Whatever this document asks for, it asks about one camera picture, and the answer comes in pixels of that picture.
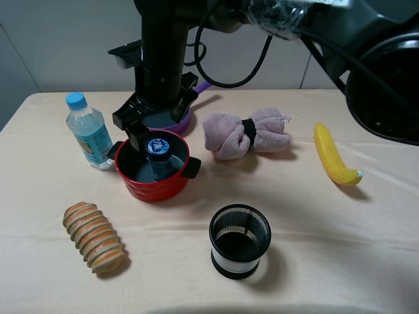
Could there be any small dark blue bottle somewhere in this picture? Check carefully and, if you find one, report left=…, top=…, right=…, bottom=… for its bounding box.
left=145, top=138, right=173, bottom=181

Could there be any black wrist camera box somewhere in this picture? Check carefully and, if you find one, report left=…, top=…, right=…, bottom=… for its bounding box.
left=108, top=40, right=142, bottom=69

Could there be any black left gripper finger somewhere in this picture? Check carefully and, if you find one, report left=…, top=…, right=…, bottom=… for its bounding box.
left=124, top=122, right=149, bottom=152

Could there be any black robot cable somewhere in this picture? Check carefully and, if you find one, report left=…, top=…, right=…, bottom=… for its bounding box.
left=185, top=19, right=410, bottom=109

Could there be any clear water bottle blue label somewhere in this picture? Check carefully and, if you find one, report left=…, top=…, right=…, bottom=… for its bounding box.
left=65, top=92, right=113, bottom=171

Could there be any pink towel with black band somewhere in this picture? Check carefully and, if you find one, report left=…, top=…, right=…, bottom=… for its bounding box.
left=202, top=108, right=291, bottom=160

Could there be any red pot with black handles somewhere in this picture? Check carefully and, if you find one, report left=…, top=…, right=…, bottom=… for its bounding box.
left=107, top=130, right=201, bottom=202

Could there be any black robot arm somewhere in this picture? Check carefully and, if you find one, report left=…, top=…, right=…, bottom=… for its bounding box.
left=111, top=1, right=418, bottom=147

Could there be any yellow banana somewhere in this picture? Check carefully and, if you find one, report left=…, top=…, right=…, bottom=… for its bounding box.
left=314, top=122, right=364, bottom=186

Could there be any purple frying pan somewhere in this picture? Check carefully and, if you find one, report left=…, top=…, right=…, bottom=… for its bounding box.
left=141, top=81, right=212, bottom=134

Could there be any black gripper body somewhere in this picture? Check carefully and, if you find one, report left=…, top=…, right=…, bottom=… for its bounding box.
left=113, top=72, right=198, bottom=130

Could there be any black mesh pen cup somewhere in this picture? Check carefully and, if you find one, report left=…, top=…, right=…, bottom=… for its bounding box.
left=209, top=204, right=272, bottom=280

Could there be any striped spiral bread loaf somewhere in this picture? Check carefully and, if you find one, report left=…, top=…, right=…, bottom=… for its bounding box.
left=62, top=201, right=126, bottom=274

